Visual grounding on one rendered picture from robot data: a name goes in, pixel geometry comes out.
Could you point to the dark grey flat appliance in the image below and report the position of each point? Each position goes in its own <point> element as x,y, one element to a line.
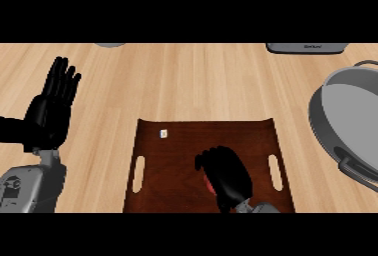
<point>308,48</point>

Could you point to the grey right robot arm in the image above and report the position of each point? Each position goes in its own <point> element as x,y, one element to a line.
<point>259,208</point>

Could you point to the grey round object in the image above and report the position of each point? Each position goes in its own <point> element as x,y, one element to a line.
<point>110,44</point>

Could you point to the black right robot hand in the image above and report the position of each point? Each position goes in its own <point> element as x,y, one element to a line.
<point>228,173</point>

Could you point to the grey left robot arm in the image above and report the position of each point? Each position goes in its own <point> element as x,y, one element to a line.
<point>30,186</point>

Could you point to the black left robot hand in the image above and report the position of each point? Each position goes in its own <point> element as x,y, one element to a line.
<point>49,110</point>

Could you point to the red bell pepper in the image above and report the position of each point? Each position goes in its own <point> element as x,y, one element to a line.
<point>210,186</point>

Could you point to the dark brown wooden tray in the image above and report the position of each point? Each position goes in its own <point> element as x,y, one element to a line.
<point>172,173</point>

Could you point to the grey metal pot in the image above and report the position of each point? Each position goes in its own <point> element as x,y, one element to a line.
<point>344,126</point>

